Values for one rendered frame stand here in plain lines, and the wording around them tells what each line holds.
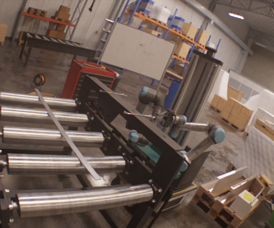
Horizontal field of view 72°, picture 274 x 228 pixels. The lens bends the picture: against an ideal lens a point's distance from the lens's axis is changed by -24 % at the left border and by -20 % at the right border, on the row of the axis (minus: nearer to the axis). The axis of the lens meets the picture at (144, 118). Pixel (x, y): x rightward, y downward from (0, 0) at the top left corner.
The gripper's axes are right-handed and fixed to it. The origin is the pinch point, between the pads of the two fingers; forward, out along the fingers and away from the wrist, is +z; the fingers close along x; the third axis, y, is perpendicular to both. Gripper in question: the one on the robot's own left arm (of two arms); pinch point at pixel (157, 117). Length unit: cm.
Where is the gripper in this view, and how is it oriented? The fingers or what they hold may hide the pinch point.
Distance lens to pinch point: 169.2
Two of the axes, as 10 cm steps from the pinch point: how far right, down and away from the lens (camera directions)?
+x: -3.8, 8.8, 3.0
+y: 5.8, 4.8, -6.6
